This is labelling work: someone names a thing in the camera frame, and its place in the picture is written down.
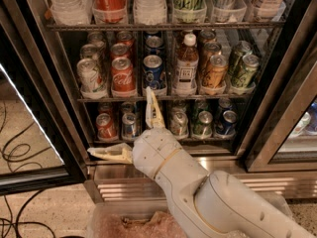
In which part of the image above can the blue can bottom shelf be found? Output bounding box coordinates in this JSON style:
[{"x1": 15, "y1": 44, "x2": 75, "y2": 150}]
[{"x1": 215, "y1": 110, "x2": 238, "y2": 135}]

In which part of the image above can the white can shelf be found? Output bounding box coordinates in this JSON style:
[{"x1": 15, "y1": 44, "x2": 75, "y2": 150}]
[
  {"x1": 87, "y1": 32, "x2": 107, "y2": 49},
  {"x1": 77, "y1": 59, "x2": 104, "y2": 93},
  {"x1": 80, "y1": 44, "x2": 99, "y2": 60}
]

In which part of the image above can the green can front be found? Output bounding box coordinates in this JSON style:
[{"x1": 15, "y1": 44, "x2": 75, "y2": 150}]
[{"x1": 231, "y1": 55, "x2": 260, "y2": 88}]

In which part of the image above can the blue pepsi can rear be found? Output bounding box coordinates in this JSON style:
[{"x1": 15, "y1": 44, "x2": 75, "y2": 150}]
[{"x1": 145, "y1": 36, "x2": 164, "y2": 56}]

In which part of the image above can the clear bin with brown wrap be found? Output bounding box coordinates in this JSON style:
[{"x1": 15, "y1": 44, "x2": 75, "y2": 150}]
[{"x1": 86, "y1": 201, "x2": 187, "y2": 238}]

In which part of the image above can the orange can rear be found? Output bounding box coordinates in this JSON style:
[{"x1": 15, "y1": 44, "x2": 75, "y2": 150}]
[{"x1": 198, "y1": 30, "x2": 217, "y2": 44}]

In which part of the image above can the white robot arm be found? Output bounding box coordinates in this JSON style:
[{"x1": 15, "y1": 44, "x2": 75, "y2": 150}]
[{"x1": 88, "y1": 89, "x2": 316, "y2": 238}]

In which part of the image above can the blue-white can bottom shelf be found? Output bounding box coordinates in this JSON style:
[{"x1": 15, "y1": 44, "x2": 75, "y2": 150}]
[{"x1": 122, "y1": 112, "x2": 138, "y2": 139}]

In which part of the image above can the white can rear middle shelf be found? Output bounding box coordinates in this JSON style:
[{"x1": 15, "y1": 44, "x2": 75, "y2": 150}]
[{"x1": 87, "y1": 32, "x2": 107, "y2": 49}]

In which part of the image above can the brown tea bottle white cap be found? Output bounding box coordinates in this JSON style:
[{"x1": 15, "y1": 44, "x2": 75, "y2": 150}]
[{"x1": 173, "y1": 34, "x2": 199, "y2": 91}]

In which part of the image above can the orange can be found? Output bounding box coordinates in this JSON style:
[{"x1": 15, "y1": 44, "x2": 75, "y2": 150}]
[
  {"x1": 198, "y1": 30, "x2": 217, "y2": 44},
  {"x1": 202, "y1": 55, "x2": 228, "y2": 88},
  {"x1": 200, "y1": 42, "x2": 222, "y2": 69}
]

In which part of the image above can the blue pepsi can front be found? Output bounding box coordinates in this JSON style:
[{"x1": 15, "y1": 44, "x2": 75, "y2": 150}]
[{"x1": 143, "y1": 55, "x2": 163, "y2": 90}]

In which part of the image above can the clear water bottle top middle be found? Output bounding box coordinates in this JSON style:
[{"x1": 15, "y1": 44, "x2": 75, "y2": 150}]
[{"x1": 133, "y1": 0, "x2": 167, "y2": 25}]

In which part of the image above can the red coke can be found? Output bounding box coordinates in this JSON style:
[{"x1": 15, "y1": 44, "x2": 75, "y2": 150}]
[
  {"x1": 110, "y1": 43, "x2": 131, "y2": 60},
  {"x1": 111, "y1": 57, "x2": 136, "y2": 92},
  {"x1": 116, "y1": 31, "x2": 135, "y2": 48}
]

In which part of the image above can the green can bottom shelf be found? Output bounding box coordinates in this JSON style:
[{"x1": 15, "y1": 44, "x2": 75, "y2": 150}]
[{"x1": 193, "y1": 111, "x2": 213, "y2": 137}]

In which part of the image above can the orange can front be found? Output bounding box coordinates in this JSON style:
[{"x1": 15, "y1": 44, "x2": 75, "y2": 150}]
[{"x1": 202, "y1": 55, "x2": 228, "y2": 88}]

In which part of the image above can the clear water bottle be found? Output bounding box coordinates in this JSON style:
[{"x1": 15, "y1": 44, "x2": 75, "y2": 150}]
[
  {"x1": 51, "y1": 0, "x2": 93, "y2": 26},
  {"x1": 133, "y1": 0, "x2": 167, "y2": 25}
]

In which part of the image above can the white-orange can bottom shelf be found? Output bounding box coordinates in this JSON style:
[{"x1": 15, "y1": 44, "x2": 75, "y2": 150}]
[{"x1": 170, "y1": 111, "x2": 188, "y2": 136}]

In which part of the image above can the blue pepsi can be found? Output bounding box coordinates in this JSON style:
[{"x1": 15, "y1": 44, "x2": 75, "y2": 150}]
[
  {"x1": 143, "y1": 55, "x2": 163, "y2": 90},
  {"x1": 145, "y1": 36, "x2": 164, "y2": 56}
]

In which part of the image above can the red can bottom shelf front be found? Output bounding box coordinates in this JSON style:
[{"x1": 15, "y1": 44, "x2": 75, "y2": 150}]
[{"x1": 96, "y1": 113, "x2": 117, "y2": 139}]

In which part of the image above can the white can front middle shelf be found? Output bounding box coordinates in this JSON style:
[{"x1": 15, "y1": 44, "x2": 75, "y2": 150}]
[{"x1": 77, "y1": 59, "x2": 104, "y2": 93}]

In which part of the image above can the clear bin with bubble wrap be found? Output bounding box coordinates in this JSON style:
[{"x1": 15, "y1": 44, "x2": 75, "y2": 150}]
[{"x1": 262, "y1": 192, "x2": 292, "y2": 218}]

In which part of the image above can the green can rear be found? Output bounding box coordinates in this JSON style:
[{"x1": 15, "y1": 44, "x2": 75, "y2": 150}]
[{"x1": 228, "y1": 41, "x2": 253, "y2": 76}]

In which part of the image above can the clear water bottle top left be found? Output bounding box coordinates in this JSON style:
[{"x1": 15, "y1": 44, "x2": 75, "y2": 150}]
[{"x1": 51, "y1": 0, "x2": 93, "y2": 26}]

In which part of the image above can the open fridge glass door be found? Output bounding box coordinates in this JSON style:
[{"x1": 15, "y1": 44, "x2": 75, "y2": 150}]
[{"x1": 0, "y1": 7, "x2": 86, "y2": 195}]

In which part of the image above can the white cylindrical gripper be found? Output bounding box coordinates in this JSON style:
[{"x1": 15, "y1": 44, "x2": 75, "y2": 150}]
[{"x1": 87, "y1": 86, "x2": 182, "y2": 179}]

